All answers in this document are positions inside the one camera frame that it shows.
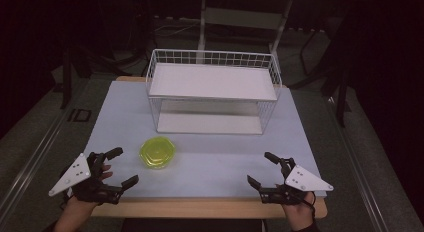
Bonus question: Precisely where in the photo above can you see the light blue table mat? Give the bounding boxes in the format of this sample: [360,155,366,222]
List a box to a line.
[82,80,328,199]

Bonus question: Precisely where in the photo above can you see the person's left hand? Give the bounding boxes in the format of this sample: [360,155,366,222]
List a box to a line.
[54,163,114,232]

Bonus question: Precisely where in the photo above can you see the person's right hand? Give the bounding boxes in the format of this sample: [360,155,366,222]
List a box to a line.
[275,184,317,232]

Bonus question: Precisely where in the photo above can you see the white cable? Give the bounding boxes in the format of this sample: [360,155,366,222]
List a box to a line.
[153,17,202,38]

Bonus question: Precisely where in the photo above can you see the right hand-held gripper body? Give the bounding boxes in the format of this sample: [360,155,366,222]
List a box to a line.
[259,157,334,206]

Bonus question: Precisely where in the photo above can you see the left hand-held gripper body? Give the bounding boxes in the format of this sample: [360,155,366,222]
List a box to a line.
[48,152,124,206]

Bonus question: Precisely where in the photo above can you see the black cable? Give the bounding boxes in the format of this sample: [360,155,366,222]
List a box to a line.
[298,191,317,223]

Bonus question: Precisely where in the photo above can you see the yellow-green plastic container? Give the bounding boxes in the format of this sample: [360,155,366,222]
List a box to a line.
[138,136,177,170]

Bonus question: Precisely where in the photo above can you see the white wire shelf rack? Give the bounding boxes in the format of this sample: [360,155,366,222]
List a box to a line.
[145,48,283,136]

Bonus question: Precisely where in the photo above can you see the metal stand frame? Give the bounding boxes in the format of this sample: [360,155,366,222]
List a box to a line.
[196,0,294,65]

